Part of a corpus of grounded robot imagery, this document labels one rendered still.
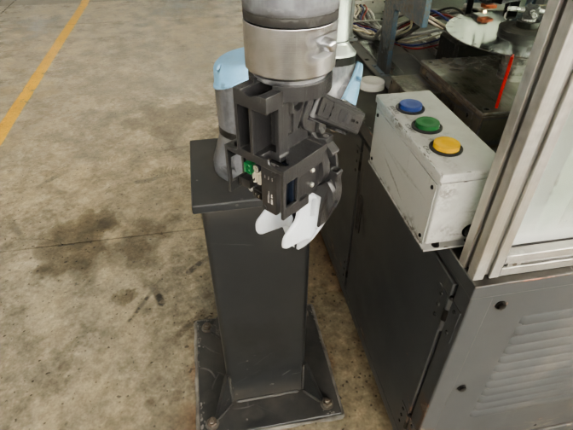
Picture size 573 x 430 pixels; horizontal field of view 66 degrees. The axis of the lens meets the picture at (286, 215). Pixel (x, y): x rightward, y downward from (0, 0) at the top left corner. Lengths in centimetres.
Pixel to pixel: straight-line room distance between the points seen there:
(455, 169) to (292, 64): 39
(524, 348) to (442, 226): 36
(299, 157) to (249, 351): 88
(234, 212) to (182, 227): 111
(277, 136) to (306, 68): 6
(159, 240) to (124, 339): 49
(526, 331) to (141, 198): 171
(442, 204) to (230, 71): 41
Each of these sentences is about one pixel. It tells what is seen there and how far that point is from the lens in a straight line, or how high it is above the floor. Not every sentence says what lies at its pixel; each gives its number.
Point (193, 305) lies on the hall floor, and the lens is 165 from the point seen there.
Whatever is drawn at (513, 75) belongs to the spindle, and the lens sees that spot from 116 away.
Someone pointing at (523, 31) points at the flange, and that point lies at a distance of 113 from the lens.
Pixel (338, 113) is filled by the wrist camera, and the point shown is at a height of 106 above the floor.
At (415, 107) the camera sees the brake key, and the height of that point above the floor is 91.
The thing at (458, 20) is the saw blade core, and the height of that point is 95.
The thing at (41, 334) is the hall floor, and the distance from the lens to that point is 175.
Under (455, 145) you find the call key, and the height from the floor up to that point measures 91.
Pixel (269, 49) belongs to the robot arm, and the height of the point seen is 114.
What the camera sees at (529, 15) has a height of 99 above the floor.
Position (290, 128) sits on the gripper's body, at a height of 107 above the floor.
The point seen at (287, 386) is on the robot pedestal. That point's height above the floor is 5.
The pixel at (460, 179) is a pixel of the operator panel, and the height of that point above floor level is 89.
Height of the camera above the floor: 125
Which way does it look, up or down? 39 degrees down
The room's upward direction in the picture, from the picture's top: straight up
